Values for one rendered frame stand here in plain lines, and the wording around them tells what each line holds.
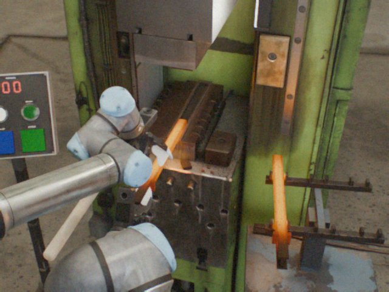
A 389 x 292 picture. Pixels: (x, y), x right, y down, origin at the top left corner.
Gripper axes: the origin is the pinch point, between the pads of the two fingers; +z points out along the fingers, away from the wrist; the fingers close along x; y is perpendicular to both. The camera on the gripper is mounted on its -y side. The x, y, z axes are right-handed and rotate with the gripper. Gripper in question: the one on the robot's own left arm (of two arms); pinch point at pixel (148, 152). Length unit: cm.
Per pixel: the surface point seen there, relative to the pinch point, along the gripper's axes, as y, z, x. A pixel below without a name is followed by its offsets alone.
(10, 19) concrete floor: -209, 242, -256
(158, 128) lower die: -19.3, 23.6, -7.1
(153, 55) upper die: -29.7, -6.1, -5.8
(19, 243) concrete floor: 15, 117, -93
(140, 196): 13.0, 2.6, 0.6
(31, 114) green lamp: -8.9, 6.9, -45.3
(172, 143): -11.9, 17.3, 1.3
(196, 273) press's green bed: 19, 69, 10
